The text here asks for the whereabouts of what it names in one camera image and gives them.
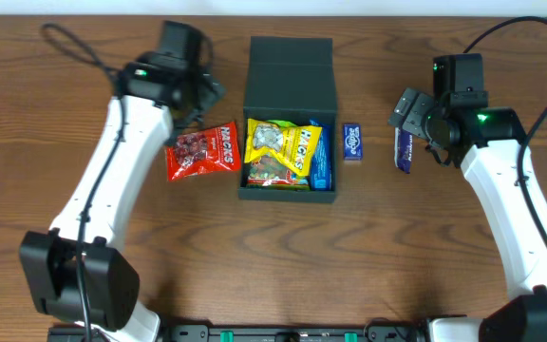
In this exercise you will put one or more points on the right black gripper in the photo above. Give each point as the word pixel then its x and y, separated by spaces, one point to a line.
pixel 413 114

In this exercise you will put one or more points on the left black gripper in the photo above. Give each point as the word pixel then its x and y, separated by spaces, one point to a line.
pixel 202 102

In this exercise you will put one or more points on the yellow Hacks candy bag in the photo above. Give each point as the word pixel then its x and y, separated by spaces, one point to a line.
pixel 292 146

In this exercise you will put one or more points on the Haribo worms candy bag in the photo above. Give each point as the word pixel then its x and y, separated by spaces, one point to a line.
pixel 268 172

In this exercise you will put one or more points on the blue cookie pack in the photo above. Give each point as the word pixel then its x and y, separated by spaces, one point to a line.
pixel 320 173

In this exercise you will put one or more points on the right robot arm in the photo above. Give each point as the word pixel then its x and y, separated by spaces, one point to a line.
pixel 503 178

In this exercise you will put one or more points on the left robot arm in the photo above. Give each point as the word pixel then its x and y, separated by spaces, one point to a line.
pixel 75 270

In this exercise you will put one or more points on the dark purple chocolate bar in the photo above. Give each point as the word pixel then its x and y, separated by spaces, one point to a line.
pixel 403 150

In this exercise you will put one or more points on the red Hacks candy bag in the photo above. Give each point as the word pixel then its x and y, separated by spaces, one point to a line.
pixel 204 152

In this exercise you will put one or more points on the dark green open box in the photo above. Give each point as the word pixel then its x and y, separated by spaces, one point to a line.
pixel 291 79

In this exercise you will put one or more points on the blue Eclipse mint tin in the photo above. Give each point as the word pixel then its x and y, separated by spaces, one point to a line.
pixel 352 139

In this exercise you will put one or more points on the black mounting rail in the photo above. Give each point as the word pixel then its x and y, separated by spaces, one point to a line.
pixel 376 331

